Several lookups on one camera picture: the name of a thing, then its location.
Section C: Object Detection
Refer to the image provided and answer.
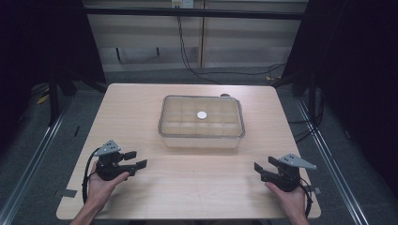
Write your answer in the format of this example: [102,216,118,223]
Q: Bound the black curtain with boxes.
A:
[0,0,107,154]
[281,0,398,188]

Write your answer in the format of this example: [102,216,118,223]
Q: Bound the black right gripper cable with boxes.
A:
[298,177,314,218]

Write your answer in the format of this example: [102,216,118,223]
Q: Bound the metal floor rail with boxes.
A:
[0,98,73,225]
[295,97,371,225]

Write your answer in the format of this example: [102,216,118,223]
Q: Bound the person's left hand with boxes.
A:
[84,161,130,208]

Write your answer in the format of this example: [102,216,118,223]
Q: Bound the black floor cables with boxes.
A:
[286,88,325,145]

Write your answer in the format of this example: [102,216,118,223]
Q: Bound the black metal stand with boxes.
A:
[47,69,61,128]

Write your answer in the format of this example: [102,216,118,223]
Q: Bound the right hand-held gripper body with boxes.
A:
[260,153,317,193]

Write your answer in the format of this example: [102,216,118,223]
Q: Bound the person's right hand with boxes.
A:
[264,181,308,220]

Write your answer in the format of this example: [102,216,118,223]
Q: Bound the white wall outlet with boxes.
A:
[171,0,195,9]

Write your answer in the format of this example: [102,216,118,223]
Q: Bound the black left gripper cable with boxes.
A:
[81,147,101,204]

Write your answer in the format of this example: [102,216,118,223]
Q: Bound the clear plastic lidded box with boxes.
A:
[157,94,246,150]

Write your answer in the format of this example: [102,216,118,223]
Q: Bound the black horizontal frame bar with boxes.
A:
[84,7,305,22]

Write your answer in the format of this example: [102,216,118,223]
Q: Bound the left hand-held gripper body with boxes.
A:
[93,140,139,182]

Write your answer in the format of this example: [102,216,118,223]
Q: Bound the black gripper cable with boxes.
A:
[81,147,101,204]
[298,177,314,218]

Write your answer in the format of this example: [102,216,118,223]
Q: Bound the long black wall cable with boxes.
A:
[176,15,287,86]

